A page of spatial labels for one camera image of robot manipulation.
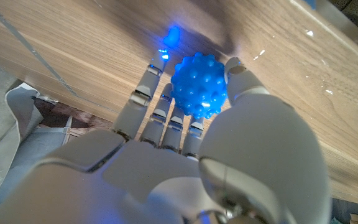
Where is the printed sofa backdrop cloth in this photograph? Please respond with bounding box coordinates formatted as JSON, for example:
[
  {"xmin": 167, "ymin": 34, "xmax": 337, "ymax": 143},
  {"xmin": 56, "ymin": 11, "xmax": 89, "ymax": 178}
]
[{"xmin": 0, "ymin": 96, "xmax": 114, "ymax": 218}]

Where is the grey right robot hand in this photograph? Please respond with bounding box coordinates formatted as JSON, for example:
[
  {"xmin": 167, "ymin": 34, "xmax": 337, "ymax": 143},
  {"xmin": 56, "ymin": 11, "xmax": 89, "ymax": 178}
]
[{"xmin": 0, "ymin": 49, "xmax": 332, "ymax": 224}]

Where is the pale grey hanging cloth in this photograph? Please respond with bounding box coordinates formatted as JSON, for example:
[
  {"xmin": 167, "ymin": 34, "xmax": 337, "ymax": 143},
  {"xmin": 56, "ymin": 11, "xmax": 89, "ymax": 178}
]
[{"xmin": 0, "ymin": 82, "xmax": 45, "ymax": 215}]

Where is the blue spiky stress ball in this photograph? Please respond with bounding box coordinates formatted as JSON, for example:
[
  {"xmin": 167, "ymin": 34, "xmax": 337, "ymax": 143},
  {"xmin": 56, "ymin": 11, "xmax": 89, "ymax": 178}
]
[{"xmin": 170, "ymin": 52, "xmax": 229, "ymax": 120}]

